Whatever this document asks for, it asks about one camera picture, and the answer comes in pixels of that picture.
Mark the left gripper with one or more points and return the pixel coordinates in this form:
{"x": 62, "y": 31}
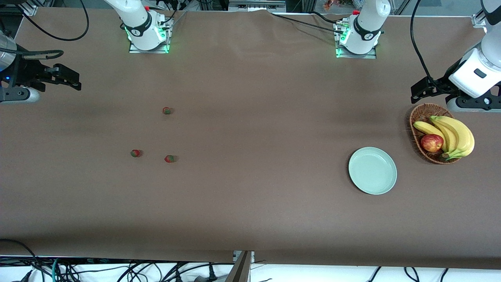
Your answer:
{"x": 440, "y": 84}

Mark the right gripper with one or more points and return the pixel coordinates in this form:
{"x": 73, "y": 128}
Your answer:
{"x": 24, "y": 71}

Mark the red toy strawberry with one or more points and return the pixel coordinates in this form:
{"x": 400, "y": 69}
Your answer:
{"x": 166, "y": 110}
{"x": 135, "y": 153}
{"x": 169, "y": 158}

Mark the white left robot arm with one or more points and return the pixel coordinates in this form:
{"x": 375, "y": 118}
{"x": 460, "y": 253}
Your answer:
{"x": 368, "y": 23}

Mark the pale green round plate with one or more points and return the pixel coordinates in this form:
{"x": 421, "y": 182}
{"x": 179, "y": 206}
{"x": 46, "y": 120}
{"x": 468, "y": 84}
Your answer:
{"x": 372, "y": 170}

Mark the large yellow banana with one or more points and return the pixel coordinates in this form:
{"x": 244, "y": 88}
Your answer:
{"x": 465, "y": 137}
{"x": 450, "y": 135}

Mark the brown wicker basket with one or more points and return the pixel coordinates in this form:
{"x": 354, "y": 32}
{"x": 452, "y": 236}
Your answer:
{"x": 422, "y": 112}

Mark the small yellow banana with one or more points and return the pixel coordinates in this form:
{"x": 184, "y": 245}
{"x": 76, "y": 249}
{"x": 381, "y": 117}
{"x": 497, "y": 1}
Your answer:
{"x": 426, "y": 127}

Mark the red apple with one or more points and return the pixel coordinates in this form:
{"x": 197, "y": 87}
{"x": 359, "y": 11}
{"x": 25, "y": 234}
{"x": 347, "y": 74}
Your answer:
{"x": 431, "y": 143}

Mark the orange red background object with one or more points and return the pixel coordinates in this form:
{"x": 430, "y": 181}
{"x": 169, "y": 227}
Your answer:
{"x": 336, "y": 4}

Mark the brown table cover sheet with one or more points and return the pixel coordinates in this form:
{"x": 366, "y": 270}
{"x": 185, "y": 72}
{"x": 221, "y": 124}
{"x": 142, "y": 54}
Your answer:
{"x": 250, "y": 117}

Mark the grey power strip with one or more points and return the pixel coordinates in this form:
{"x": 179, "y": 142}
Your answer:
{"x": 256, "y": 5}

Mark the black power plug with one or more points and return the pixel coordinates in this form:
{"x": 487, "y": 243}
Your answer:
{"x": 212, "y": 274}

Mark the aluminium frame extrusion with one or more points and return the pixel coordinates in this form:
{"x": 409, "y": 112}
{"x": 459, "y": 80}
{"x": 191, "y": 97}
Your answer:
{"x": 28, "y": 8}
{"x": 479, "y": 21}

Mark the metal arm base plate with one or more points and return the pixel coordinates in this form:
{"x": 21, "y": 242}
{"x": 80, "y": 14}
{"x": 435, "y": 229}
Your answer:
{"x": 372, "y": 56}
{"x": 135, "y": 50}

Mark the metal frame post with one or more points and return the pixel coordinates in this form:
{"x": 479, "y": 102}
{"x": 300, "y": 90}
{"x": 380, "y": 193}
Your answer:
{"x": 239, "y": 270}

